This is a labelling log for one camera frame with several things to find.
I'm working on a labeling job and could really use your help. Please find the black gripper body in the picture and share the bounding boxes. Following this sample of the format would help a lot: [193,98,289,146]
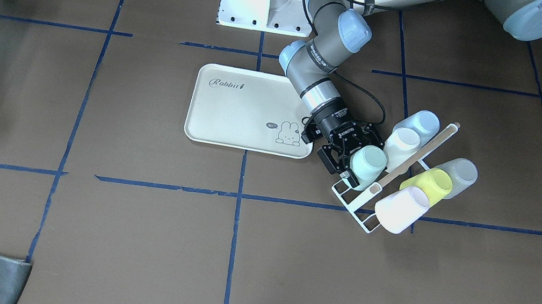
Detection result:
[301,99,384,168]

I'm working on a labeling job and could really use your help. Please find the green cup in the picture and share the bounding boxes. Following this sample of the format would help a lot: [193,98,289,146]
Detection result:
[350,145,387,191]

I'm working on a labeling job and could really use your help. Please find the cream rabbit tray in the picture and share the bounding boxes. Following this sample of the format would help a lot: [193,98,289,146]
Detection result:
[184,63,313,159]

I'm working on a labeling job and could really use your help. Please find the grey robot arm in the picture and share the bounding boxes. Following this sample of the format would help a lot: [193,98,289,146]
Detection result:
[279,0,542,190]

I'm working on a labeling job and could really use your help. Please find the white cup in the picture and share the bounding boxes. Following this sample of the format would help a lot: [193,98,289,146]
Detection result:
[383,126,421,173]

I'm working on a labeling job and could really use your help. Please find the pink cup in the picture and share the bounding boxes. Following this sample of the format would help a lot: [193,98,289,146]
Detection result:
[374,186,430,234]

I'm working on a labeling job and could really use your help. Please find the yellow cup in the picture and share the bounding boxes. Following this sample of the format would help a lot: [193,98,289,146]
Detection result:
[399,168,454,207]

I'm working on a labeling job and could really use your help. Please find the light blue cup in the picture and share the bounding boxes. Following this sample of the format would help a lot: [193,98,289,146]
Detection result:
[393,110,440,146]

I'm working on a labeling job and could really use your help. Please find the grey cup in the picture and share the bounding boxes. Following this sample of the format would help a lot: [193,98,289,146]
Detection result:
[436,157,479,200]

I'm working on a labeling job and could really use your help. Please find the white wire cup rack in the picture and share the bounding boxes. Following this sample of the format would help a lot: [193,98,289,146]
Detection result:
[325,104,461,246]

